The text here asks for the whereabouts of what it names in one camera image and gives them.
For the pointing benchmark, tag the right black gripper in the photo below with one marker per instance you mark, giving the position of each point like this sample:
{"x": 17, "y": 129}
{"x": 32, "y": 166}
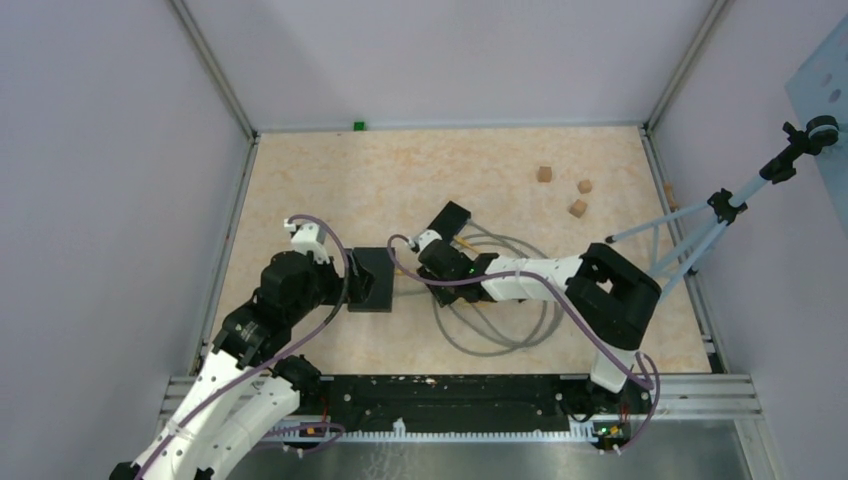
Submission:
{"x": 443, "y": 297}

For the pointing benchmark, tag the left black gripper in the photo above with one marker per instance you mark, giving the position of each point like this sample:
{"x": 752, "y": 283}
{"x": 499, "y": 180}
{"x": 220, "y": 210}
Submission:
{"x": 359, "y": 282}

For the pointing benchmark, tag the black network switch box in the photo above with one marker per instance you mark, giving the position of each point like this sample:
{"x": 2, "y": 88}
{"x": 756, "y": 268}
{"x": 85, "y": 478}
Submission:
{"x": 378, "y": 262}

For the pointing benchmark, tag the black blue switch box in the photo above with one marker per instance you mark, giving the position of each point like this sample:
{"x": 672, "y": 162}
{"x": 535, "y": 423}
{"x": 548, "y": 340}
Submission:
{"x": 450, "y": 221}

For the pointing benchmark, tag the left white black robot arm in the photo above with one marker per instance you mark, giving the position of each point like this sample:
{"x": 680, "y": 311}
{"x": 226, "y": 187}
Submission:
{"x": 250, "y": 380}

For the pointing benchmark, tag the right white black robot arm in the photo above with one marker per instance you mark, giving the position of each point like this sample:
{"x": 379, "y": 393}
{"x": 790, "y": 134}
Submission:
{"x": 610, "y": 299}

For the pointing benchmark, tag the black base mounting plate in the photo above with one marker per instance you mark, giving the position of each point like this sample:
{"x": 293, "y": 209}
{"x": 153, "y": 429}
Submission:
{"x": 474, "y": 404}

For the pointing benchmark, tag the wooden cube near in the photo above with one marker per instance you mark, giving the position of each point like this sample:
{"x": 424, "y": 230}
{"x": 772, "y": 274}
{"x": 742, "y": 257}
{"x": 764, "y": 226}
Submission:
{"x": 578, "y": 208}

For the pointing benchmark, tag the wooden cube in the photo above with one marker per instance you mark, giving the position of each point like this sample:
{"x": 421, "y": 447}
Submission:
{"x": 544, "y": 174}
{"x": 578, "y": 208}
{"x": 585, "y": 186}

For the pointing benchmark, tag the wooden cube far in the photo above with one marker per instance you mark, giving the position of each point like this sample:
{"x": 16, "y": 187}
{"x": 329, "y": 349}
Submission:
{"x": 544, "y": 174}

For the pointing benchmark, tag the wooden cube middle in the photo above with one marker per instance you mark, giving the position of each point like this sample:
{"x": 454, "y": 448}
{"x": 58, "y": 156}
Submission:
{"x": 585, "y": 186}

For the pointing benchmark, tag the light blue tripod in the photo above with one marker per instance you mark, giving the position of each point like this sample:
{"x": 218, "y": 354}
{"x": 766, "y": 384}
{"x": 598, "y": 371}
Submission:
{"x": 820, "y": 134}

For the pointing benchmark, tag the light blue perforated panel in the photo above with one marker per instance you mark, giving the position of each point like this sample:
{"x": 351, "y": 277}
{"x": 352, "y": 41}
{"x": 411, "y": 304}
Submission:
{"x": 819, "y": 87}

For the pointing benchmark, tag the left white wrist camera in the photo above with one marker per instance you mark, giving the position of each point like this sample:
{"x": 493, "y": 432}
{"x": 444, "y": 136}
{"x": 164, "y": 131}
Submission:
{"x": 308, "y": 239}

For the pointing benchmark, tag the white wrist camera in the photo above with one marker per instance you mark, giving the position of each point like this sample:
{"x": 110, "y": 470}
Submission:
{"x": 421, "y": 241}
{"x": 308, "y": 239}

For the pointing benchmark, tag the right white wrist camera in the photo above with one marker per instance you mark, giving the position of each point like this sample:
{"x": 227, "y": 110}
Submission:
{"x": 421, "y": 241}

